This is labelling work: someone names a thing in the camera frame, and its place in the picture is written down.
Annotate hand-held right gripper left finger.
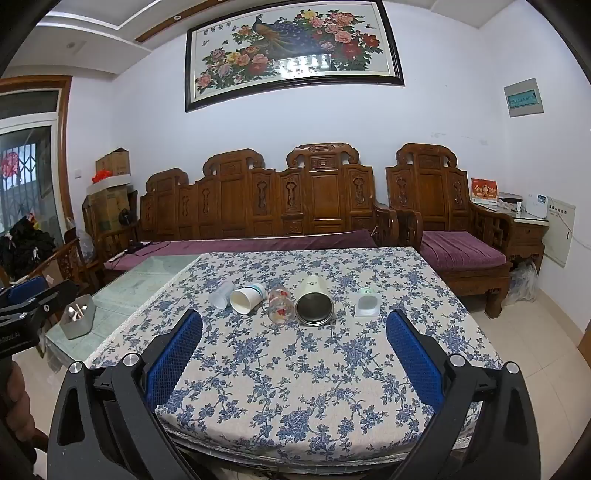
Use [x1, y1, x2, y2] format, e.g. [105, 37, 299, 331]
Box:
[47, 308, 204, 480]

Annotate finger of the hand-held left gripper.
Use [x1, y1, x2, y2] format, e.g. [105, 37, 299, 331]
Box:
[0, 276, 80, 325]

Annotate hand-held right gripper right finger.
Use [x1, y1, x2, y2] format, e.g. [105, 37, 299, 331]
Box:
[385, 308, 551, 480]

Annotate small white translucent cup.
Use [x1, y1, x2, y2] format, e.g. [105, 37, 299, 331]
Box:
[355, 288, 382, 317]

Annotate clear plastic cup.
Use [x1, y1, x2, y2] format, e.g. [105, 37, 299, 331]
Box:
[209, 281, 236, 311]

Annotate white paper cup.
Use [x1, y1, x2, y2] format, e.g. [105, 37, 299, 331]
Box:
[230, 282, 267, 315]

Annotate cream steel-lined cup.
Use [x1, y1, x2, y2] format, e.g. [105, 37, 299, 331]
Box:
[295, 274, 334, 329]

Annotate red-printed clear glass cup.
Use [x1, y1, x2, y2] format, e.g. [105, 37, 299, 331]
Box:
[268, 285, 296, 326]

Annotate person's left hand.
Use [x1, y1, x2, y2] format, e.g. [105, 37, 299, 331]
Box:
[0, 360, 49, 462]

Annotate dark clothes pile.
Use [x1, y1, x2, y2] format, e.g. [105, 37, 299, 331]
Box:
[0, 215, 57, 280]

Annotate wooden side chair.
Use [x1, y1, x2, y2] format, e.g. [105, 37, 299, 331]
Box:
[9, 226, 105, 298]

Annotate grey metal container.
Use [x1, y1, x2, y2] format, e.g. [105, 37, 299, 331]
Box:
[61, 294, 97, 341]

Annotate blue floral tablecloth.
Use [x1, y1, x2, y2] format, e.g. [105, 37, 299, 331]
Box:
[85, 247, 504, 463]

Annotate large cardboard box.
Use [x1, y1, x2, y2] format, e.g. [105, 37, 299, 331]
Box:
[85, 186, 134, 237]

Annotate square purple seat cushion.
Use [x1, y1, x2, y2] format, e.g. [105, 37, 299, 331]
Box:
[419, 231, 512, 278]

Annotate black desk fan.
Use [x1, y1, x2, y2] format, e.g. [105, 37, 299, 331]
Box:
[117, 209, 140, 254]

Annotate wooden framed glass door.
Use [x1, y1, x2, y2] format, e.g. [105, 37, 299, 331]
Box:
[0, 76, 75, 282]

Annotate clear plastic bags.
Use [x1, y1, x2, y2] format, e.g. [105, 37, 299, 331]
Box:
[503, 260, 540, 306]

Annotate long purple seat cushion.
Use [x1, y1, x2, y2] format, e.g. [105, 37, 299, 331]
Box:
[104, 229, 378, 272]

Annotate small cardboard box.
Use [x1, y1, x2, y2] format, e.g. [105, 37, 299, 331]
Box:
[95, 148, 130, 179]

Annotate carved wooden armchair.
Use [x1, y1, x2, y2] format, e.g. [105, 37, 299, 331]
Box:
[385, 143, 515, 319]

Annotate wooden side table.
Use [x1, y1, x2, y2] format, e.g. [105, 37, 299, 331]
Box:
[508, 210, 550, 278]

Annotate red gift box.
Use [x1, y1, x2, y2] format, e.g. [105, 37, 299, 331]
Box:
[470, 178, 499, 206]

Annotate carved wooden sofa bench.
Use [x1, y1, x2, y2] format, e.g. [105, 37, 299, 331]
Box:
[83, 142, 400, 288]

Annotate framed peacock flower painting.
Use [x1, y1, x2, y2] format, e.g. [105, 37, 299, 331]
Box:
[185, 0, 406, 113]

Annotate white wall cabinet box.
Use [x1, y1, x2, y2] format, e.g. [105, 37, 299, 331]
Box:
[542, 196, 577, 268]

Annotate grey wall electrical panel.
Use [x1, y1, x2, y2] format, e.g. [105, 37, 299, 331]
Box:
[503, 78, 544, 119]

